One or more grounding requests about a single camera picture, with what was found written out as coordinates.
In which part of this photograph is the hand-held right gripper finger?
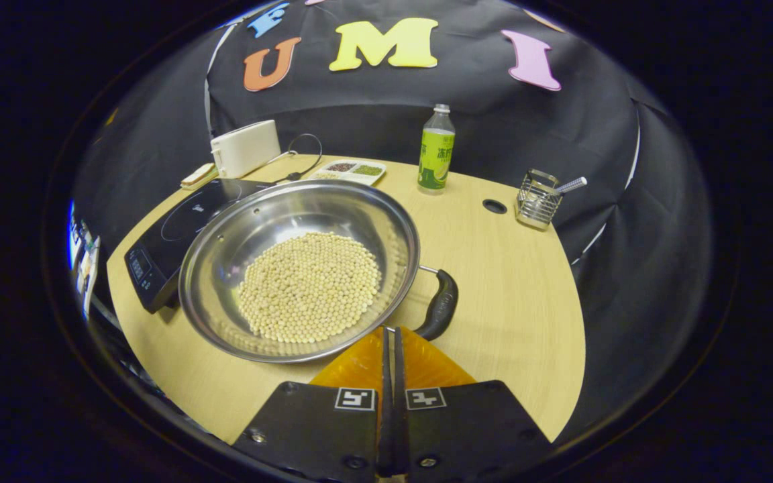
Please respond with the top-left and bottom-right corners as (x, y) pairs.
(393, 327), (552, 480)
(232, 327), (393, 480)

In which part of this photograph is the pile of yellow soybeans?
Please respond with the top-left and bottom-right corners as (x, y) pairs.
(238, 231), (382, 344)

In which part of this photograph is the black power cable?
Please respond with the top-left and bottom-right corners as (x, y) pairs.
(272, 133), (324, 183)

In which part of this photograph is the white toaster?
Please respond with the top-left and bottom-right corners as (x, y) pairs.
(210, 119), (282, 180)

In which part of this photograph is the white divided bean tray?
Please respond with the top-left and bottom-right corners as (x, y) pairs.
(306, 159), (387, 186)

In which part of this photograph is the green label drink bottle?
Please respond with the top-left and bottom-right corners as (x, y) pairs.
(417, 103), (456, 195)

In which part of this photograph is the stainless steel pot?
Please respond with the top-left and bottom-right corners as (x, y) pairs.
(178, 179), (460, 364)

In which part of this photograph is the metal wire utensil holder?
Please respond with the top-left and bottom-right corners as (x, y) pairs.
(515, 169), (563, 231)

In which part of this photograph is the sandwich on small plate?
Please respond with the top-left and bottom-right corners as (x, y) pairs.
(181, 163), (218, 191)

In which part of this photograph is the black induction cooktop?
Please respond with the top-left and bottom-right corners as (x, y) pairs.
(124, 178), (280, 315)

